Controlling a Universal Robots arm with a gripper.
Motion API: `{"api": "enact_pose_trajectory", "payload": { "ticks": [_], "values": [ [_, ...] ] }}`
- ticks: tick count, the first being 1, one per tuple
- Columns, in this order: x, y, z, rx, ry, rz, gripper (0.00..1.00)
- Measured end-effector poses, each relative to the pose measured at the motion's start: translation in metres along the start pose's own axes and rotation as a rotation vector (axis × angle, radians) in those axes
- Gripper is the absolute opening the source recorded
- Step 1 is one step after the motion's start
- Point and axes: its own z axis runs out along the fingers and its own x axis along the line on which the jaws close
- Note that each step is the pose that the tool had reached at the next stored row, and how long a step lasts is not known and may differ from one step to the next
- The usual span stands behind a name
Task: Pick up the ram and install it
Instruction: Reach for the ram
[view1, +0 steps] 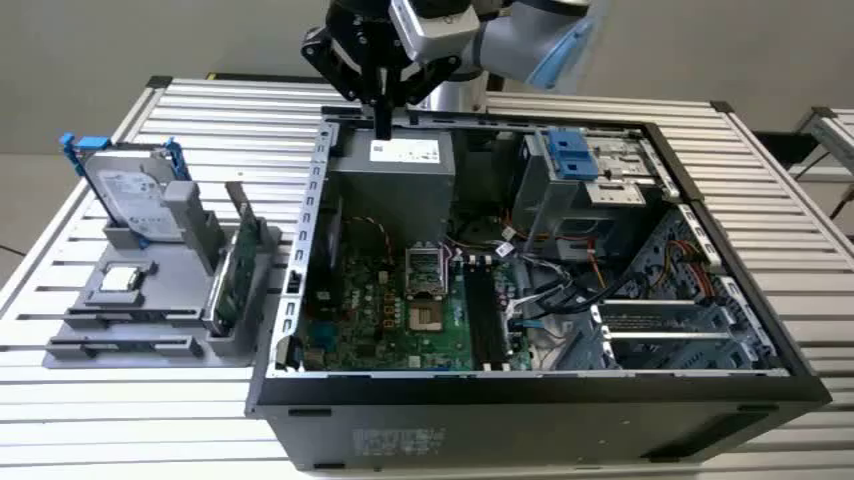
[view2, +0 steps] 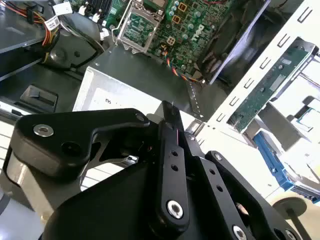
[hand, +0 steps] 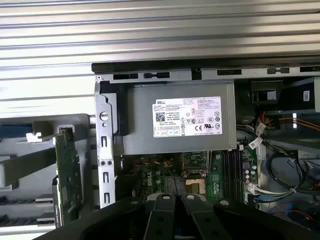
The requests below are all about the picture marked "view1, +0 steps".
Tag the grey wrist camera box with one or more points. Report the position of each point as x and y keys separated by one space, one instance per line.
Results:
x=433 y=30

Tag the green motherboard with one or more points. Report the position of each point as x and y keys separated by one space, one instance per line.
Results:
x=427 y=350

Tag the silver CPU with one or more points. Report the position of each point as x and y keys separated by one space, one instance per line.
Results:
x=120 y=280

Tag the blue plastic drive carrier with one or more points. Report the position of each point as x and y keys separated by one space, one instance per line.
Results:
x=569 y=155

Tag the aluminium slatted side table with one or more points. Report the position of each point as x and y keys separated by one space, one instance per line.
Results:
x=830 y=125

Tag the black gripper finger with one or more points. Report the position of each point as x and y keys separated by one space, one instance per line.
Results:
x=433 y=75
x=329 y=60

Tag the hard disk in blue carrier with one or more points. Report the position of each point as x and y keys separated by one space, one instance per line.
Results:
x=126 y=195

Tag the grey parts rack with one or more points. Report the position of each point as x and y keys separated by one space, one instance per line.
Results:
x=166 y=295

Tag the metal disk bay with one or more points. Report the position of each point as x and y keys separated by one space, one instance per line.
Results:
x=667 y=334

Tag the black RAM slot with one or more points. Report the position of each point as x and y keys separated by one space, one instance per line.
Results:
x=471 y=315
x=479 y=315
x=487 y=315
x=496 y=315

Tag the green graphics card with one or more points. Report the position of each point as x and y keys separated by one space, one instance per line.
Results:
x=236 y=280

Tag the blue RAM stick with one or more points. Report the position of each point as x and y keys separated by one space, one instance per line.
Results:
x=126 y=346

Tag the grey power supply unit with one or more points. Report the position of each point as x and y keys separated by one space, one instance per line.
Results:
x=393 y=200

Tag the black PC case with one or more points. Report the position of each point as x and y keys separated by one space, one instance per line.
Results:
x=533 y=435

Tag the CPU socket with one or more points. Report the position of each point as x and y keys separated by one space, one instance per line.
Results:
x=425 y=316

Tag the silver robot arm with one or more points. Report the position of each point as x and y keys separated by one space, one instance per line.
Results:
x=513 y=45

